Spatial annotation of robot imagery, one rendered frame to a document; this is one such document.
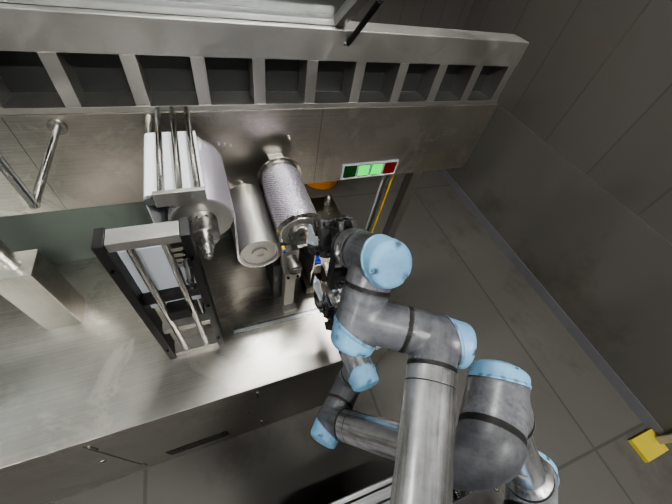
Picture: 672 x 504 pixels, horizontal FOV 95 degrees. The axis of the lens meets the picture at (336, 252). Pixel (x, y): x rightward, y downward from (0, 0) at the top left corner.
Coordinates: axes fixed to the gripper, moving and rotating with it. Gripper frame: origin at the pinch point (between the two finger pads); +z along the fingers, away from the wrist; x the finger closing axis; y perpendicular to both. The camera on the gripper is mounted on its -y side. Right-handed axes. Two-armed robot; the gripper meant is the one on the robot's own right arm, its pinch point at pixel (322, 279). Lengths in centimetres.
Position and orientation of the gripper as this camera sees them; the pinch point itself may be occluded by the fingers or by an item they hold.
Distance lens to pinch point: 99.9
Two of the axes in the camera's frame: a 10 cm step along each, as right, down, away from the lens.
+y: 1.5, -6.3, -7.7
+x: -9.3, 1.8, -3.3
